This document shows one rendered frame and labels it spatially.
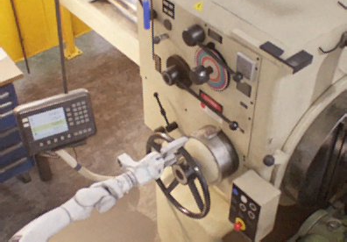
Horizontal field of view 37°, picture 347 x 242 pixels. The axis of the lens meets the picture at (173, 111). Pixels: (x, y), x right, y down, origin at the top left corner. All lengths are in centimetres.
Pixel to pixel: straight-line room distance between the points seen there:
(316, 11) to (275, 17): 15
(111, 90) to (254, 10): 271
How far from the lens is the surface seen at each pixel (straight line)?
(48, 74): 466
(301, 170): 201
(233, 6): 184
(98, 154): 389
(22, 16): 445
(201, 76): 184
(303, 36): 173
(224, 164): 201
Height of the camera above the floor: 284
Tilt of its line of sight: 43 degrees down
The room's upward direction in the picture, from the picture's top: straight up
